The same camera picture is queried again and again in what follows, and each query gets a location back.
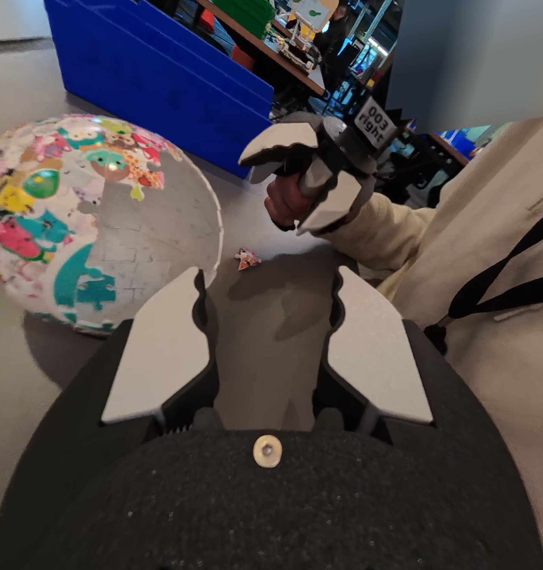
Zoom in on black neck lanyard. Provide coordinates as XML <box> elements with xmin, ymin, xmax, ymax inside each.
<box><xmin>449</xmin><ymin>214</ymin><xmax>543</xmax><ymax>320</ymax></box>

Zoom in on black tape strip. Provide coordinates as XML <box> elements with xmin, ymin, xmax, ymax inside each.
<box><xmin>0</xmin><ymin>38</ymin><xmax>54</xmax><ymax>55</ymax></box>

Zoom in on green plastic crates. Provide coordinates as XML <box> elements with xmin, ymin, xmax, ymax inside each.
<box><xmin>213</xmin><ymin>0</ymin><xmax>276</xmax><ymax>38</ymax></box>

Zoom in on wooden board with green print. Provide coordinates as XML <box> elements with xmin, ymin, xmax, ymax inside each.
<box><xmin>294</xmin><ymin>0</ymin><xmax>339</xmax><ymax>27</ymax></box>

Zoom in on person's right forearm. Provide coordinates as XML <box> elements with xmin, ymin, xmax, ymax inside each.
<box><xmin>327</xmin><ymin>189</ymin><xmax>437</xmax><ymax>273</ymax></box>

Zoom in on black badge reel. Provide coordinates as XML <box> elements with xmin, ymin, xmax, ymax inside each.
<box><xmin>423</xmin><ymin>323</ymin><xmax>449</xmax><ymax>355</ymax></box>

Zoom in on colourful puzzle piece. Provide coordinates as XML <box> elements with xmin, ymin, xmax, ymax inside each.
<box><xmin>234</xmin><ymin>248</ymin><xmax>262</xmax><ymax>271</ymax></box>

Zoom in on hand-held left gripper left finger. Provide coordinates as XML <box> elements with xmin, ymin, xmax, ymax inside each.
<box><xmin>100</xmin><ymin>267</ymin><xmax>219</xmax><ymax>425</ymax></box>

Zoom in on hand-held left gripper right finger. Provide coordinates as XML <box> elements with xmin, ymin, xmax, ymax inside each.
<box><xmin>315</xmin><ymin>266</ymin><xmax>434</xmax><ymax>425</ymax></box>

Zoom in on colourful puzzle ball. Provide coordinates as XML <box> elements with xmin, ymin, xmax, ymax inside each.
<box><xmin>0</xmin><ymin>113</ymin><xmax>224</xmax><ymax>335</ymax></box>

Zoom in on long wooden table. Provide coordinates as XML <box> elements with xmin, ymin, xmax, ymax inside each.
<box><xmin>196</xmin><ymin>0</ymin><xmax>326</xmax><ymax>96</ymax></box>

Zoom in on row of small blue bins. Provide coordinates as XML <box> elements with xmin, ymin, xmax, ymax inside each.
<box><xmin>437</xmin><ymin>128</ymin><xmax>481</xmax><ymax>156</ymax></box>

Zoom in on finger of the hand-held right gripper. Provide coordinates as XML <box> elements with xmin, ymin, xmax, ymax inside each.
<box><xmin>238</xmin><ymin>122</ymin><xmax>319</xmax><ymax>185</ymax></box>
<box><xmin>296</xmin><ymin>170</ymin><xmax>364</xmax><ymax>237</ymax></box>

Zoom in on person's beige sweatshirt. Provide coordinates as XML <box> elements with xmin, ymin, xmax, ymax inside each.
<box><xmin>378</xmin><ymin>116</ymin><xmax>543</xmax><ymax>553</ymax></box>

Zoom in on stacked blue plastic bins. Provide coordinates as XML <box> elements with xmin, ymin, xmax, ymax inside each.
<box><xmin>43</xmin><ymin>0</ymin><xmax>274</xmax><ymax>179</ymax></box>

